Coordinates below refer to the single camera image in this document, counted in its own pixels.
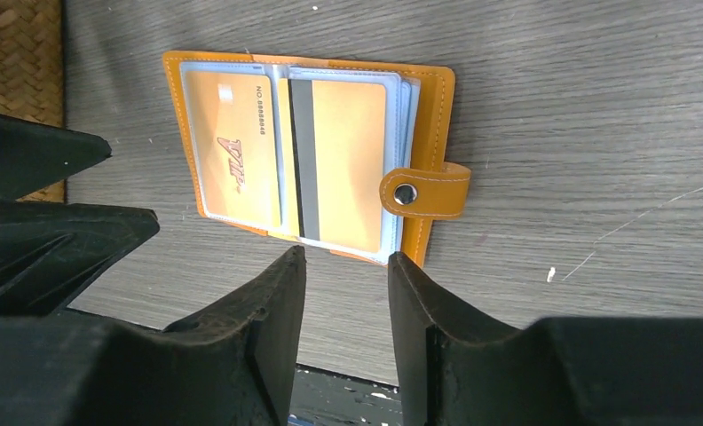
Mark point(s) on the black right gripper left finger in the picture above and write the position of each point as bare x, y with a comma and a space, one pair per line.
232, 362

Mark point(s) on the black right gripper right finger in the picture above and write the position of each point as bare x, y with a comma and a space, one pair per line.
459, 366

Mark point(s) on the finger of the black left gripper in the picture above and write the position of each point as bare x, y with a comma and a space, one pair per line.
34, 155
50, 253

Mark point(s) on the orange leather card holder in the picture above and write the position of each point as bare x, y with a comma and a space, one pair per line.
418, 186

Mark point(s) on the woven rattan divided tray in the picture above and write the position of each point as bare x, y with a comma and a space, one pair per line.
31, 61

